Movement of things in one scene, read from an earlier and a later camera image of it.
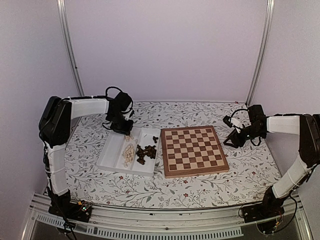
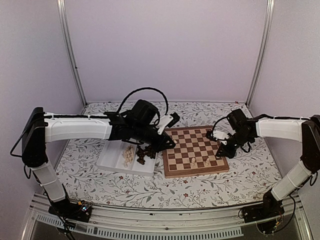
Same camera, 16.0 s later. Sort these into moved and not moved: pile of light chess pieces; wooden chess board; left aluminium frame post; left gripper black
Moved: left gripper black
Not moved: left aluminium frame post; pile of light chess pieces; wooden chess board
